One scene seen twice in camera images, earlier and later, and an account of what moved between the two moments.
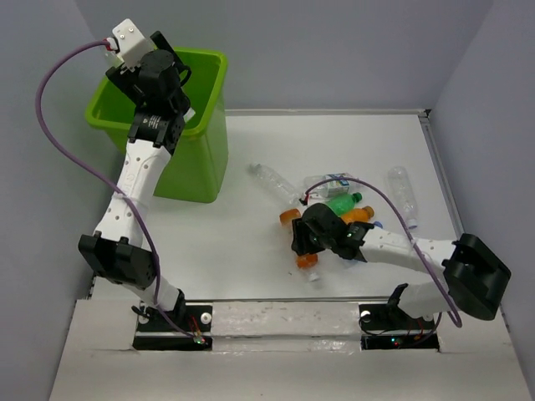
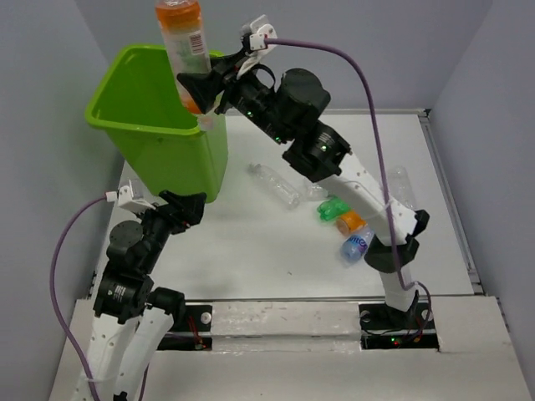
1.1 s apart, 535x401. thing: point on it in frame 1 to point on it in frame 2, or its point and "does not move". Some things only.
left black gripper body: (125, 79) to (161, 221)
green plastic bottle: (342, 203) does not move
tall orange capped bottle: (307, 261) to (183, 33)
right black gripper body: (307, 241) to (255, 99)
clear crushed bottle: (277, 185) does not move
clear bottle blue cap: (403, 189) does not move
